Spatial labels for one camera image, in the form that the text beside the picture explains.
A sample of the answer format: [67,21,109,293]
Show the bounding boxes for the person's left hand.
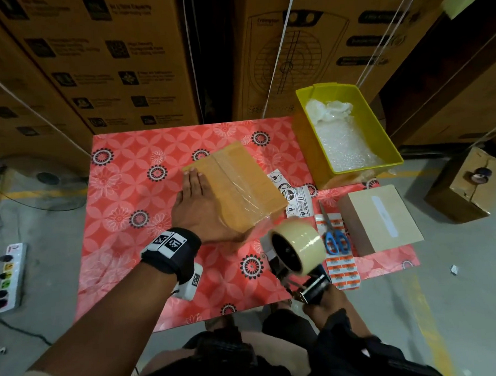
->
[169,166,257,246]

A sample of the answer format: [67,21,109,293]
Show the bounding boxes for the person's right hand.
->
[301,280,350,332]

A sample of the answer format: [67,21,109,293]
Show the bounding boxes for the small cardboard box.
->
[182,140,289,237]

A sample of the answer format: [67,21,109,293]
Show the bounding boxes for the tape dispenser with tape roll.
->
[260,215,332,309]

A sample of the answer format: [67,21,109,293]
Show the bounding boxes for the packaged blue scissors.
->
[313,199,361,293]

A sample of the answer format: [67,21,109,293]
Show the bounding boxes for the black-white fragile sticker sheet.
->
[282,183,316,220]

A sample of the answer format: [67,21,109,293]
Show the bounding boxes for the bubble wrap bundle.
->
[303,96,388,176]

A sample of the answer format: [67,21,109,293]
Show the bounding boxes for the person's left forearm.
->
[0,260,184,376]

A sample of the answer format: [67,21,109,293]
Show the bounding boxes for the person's dark clothing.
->
[93,300,448,376]

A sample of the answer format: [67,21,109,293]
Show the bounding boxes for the flat brown cardboard box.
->
[336,182,427,259]

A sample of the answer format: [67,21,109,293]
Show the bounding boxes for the stack of Crompton cartons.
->
[0,0,496,179]

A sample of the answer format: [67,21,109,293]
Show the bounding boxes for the black wristband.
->
[139,225,205,286]

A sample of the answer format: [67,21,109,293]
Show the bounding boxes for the orange floral tablecloth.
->
[66,109,427,338]

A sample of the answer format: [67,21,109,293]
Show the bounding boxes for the yellow plastic bin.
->
[289,79,407,192]

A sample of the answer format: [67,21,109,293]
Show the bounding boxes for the small brown floor carton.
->
[423,145,496,226]

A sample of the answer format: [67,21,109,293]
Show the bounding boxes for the white power strip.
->
[0,241,31,314]

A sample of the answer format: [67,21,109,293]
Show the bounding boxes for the tape roll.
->
[469,166,493,186]

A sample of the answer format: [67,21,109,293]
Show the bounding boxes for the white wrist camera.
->
[171,261,206,304]

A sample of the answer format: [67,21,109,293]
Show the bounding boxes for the wire-guard floor fan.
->
[0,151,91,217]

